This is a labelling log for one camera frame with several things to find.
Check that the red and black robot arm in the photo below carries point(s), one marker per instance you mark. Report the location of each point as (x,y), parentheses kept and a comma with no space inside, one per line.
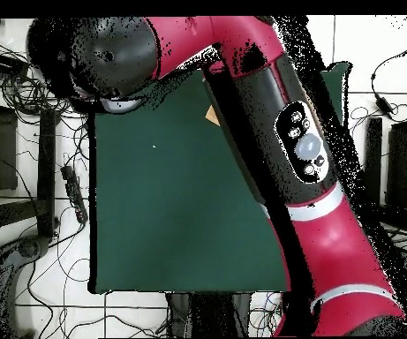
(330,247)

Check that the long black power strip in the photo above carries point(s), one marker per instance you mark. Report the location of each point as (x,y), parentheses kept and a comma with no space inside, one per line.
(1,63)

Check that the orange terry towel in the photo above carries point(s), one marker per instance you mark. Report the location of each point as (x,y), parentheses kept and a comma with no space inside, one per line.
(213,116)

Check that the dark wooden furniture frame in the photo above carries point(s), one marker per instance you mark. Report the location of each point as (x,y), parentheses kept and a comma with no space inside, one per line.
(3,152)

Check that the dark green table cloth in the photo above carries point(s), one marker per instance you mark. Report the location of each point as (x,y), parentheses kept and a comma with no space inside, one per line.
(171,212)

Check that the black upright bar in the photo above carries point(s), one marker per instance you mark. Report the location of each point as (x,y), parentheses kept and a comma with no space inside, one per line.
(373,159)

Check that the dark round caster base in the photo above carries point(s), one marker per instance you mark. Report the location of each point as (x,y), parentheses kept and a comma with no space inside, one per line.
(33,247)

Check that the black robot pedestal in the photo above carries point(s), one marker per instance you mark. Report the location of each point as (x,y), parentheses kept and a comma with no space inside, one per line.
(210,314)

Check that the small black power strip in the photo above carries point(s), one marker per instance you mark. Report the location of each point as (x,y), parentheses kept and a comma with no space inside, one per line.
(74,190)

